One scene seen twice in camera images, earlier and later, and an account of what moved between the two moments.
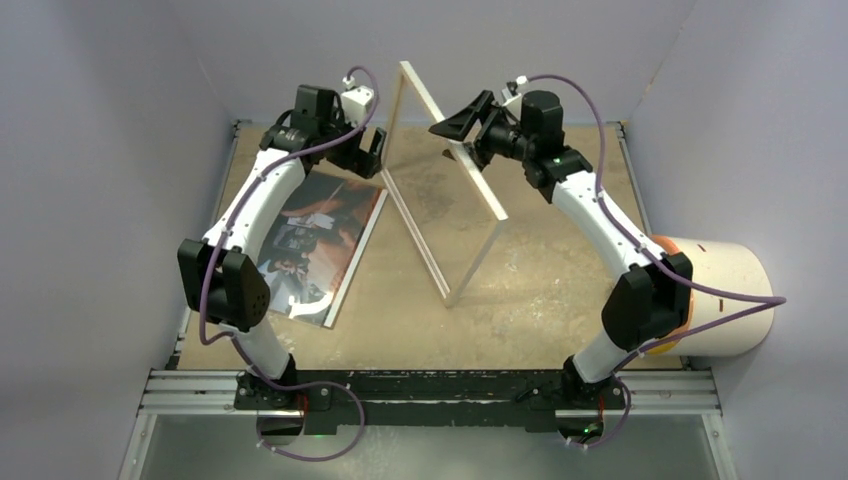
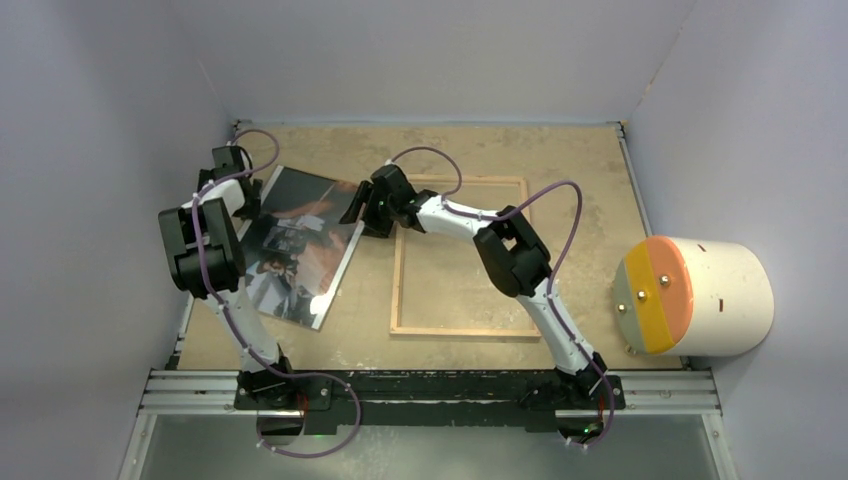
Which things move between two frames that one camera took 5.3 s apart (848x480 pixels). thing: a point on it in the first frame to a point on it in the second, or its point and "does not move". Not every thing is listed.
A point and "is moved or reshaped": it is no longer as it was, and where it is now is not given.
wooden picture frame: (449, 209) to (452, 333)
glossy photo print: (316, 245) is moved or reshaped
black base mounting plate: (512, 400) does not move
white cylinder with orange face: (734, 268) does not move
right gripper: (458, 127) to (373, 228)
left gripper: (360, 163) to (251, 211)
